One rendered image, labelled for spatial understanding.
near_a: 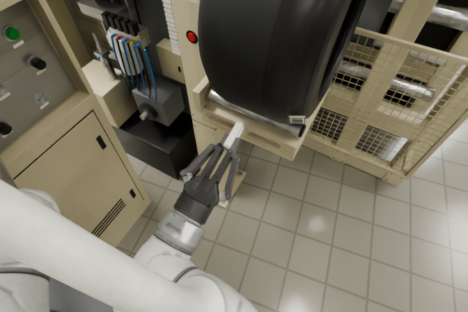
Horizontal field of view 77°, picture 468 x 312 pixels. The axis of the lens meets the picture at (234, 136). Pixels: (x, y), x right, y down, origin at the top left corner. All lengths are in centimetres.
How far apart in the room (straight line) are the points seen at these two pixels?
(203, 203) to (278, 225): 115
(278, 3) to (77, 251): 50
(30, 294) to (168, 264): 31
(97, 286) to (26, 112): 76
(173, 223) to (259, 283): 110
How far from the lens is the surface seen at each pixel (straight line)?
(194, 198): 60
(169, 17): 104
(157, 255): 59
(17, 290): 77
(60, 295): 97
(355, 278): 176
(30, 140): 108
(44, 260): 40
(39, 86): 107
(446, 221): 211
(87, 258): 39
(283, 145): 95
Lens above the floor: 162
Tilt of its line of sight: 53 degrees down
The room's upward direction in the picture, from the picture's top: straight up
